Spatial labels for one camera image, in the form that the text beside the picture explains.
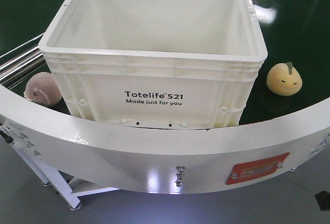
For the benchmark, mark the white plastic tote box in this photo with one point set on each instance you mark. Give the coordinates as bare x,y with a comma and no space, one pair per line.
166,64

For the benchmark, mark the steel conveyor rollers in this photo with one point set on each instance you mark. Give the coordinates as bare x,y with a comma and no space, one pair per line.
18,68

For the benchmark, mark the pink round plush toy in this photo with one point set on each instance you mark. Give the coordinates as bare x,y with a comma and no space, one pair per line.
42,89

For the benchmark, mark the orange warning label plate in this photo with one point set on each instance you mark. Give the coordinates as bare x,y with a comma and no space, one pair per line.
255,169

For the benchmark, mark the white conveyor support leg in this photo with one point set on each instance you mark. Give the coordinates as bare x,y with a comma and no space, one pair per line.
70,189

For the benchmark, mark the yellow smiling plush fruit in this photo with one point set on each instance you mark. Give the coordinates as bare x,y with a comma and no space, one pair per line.
284,80

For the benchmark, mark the black object floor corner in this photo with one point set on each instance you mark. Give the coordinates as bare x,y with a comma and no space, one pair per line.
323,200

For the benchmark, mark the white curved conveyor frame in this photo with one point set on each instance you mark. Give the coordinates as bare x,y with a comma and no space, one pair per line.
161,161

